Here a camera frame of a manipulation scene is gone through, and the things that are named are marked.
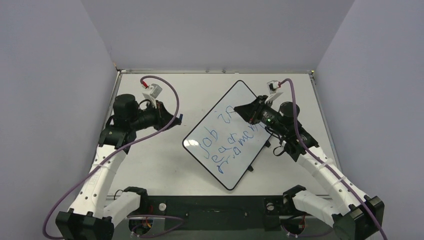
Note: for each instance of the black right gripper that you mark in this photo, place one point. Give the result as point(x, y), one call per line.
point(258, 110)

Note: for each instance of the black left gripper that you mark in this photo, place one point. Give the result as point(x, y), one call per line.
point(163, 117)

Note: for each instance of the black framed whiteboard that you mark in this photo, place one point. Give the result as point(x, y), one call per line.
point(222, 142)

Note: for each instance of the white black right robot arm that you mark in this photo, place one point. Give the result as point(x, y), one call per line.
point(351, 213)

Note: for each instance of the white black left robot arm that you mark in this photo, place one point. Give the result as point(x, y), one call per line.
point(88, 217)

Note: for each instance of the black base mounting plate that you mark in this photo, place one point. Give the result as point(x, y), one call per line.
point(220, 213)

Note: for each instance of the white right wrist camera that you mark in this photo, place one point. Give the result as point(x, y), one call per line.
point(274, 88)

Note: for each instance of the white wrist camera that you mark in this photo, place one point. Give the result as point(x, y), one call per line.
point(151, 92)
point(274, 88)

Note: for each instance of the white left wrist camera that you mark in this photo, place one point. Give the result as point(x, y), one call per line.
point(151, 92)

